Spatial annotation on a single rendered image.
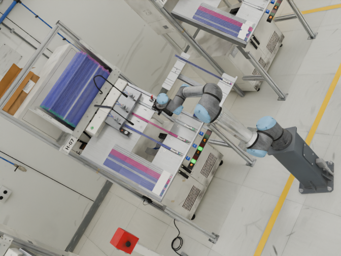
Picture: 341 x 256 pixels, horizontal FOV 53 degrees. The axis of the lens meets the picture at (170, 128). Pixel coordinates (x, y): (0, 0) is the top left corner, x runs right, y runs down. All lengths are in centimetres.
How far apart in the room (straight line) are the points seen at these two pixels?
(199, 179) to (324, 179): 107
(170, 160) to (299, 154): 91
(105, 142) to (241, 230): 129
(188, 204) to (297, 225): 97
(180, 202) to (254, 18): 170
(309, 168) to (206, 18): 150
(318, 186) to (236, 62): 136
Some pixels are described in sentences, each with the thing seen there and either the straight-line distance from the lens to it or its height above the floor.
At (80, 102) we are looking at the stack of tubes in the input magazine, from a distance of 261.
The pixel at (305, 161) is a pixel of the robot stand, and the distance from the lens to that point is 245.
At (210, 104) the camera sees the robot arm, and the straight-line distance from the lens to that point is 201.
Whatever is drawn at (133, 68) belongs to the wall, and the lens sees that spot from 455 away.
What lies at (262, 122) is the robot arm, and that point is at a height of 78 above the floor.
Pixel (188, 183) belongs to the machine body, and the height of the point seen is 29.
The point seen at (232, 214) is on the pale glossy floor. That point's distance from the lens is 303.
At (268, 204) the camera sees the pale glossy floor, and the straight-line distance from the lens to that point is 288.
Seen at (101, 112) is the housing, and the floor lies 129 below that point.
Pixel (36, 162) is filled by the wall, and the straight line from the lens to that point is 416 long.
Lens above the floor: 229
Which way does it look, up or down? 33 degrees down
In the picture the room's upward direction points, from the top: 51 degrees counter-clockwise
